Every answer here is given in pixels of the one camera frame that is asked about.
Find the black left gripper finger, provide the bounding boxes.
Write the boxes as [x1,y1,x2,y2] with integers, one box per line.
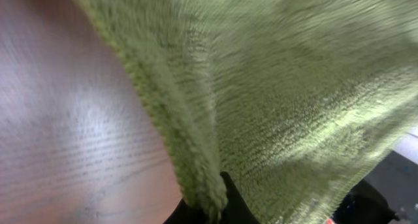
[164,172,259,224]

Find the green cloth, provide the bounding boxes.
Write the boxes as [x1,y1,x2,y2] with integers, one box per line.
[75,0,417,223]

